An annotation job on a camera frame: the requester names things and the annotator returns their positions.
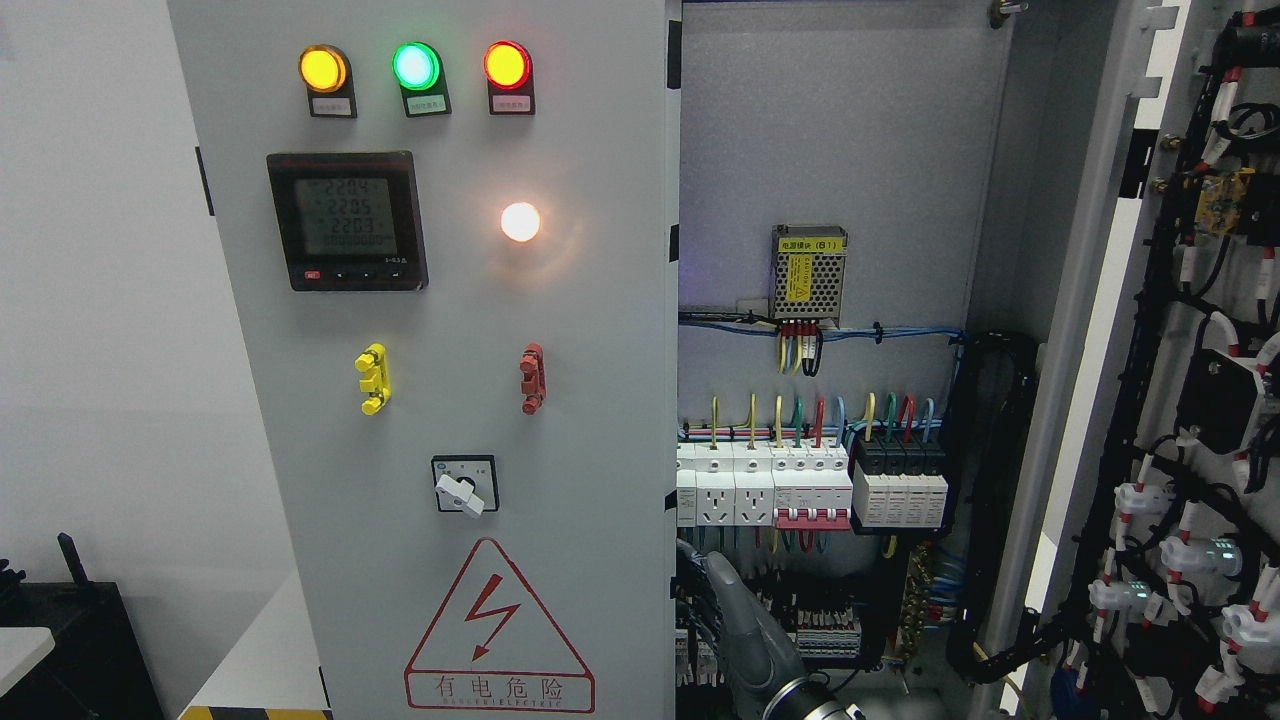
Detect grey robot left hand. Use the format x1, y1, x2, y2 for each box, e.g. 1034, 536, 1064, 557
676, 539, 810, 719

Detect grey cabinet door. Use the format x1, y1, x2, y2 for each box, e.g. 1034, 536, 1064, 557
169, 1, 678, 719
954, 1, 1277, 719

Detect black relay terminal row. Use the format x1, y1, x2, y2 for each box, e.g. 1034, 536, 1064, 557
673, 573, 863, 688

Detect white socket breaker row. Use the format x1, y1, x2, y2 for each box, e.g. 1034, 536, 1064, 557
675, 439, 852, 532

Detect black white surge protector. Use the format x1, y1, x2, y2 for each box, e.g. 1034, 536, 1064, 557
850, 434, 950, 534

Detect red terminal connector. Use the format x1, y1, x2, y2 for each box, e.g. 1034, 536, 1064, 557
518, 343, 547, 415

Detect metal mesh power supply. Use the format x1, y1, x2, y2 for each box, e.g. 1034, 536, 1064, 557
771, 224, 849, 325

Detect yellow terminal connector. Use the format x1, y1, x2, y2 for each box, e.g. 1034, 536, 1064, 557
355, 342, 392, 416

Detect white glowing lamp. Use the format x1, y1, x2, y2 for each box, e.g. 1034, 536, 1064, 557
499, 202, 541, 243

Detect black digital power meter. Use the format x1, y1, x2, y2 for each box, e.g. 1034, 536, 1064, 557
266, 150, 429, 292

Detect red indicator lamp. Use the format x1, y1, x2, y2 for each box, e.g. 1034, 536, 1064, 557
483, 40, 536, 117

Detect black box at left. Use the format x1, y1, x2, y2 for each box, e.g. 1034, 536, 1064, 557
1, 533, 165, 719

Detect green indicator lamp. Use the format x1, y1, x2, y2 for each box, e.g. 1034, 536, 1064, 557
390, 41, 452, 118

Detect yellow indicator lamp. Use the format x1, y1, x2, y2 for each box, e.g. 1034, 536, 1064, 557
298, 44, 358, 119

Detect white rotary selector switch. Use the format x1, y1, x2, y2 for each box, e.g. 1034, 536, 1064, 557
430, 454, 500, 518

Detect black corrugated cable conduit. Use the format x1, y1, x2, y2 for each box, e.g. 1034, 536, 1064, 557
945, 332, 1062, 685

